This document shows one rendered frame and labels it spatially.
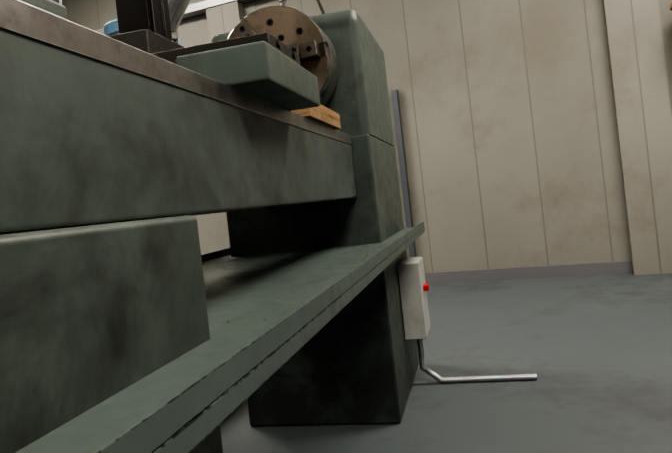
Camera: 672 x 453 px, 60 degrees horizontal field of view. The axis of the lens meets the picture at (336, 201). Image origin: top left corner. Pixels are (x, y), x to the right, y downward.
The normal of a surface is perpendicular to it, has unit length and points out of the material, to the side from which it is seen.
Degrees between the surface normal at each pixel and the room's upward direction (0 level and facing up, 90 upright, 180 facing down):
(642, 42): 90
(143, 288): 90
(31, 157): 90
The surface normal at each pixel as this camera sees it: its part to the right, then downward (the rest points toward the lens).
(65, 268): 0.97, -0.11
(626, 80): -0.36, 0.04
